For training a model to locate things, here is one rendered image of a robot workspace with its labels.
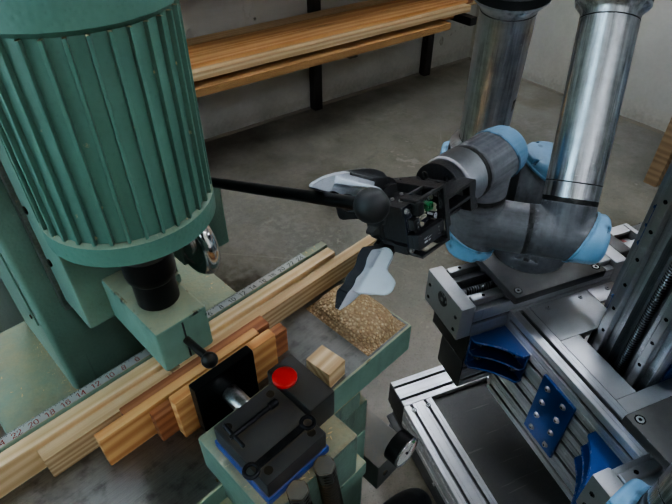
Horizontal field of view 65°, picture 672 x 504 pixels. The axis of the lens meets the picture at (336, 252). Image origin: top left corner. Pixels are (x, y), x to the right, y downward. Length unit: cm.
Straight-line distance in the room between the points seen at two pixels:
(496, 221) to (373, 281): 24
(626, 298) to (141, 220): 86
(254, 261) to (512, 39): 171
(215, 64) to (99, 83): 226
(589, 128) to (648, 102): 311
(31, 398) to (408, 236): 69
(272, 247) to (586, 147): 182
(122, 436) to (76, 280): 20
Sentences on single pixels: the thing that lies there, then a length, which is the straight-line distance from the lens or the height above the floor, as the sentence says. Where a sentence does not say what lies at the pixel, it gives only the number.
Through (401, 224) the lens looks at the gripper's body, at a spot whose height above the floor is 118.
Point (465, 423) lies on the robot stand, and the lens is 160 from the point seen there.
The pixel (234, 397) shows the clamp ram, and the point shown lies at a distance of 71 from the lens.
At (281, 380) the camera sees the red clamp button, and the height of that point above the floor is 102.
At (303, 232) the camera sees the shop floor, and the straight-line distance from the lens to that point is 250.
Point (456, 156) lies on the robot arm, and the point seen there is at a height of 121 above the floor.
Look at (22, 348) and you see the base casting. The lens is 110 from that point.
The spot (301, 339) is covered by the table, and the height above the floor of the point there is 90.
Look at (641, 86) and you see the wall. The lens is 390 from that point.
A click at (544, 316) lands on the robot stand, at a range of 118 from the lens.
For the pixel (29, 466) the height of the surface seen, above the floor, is 92.
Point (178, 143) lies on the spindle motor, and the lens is 51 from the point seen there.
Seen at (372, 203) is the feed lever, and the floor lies 126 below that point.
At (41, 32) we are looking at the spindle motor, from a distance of 44.
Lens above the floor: 153
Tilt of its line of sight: 40 degrees down
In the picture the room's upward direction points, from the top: straight up
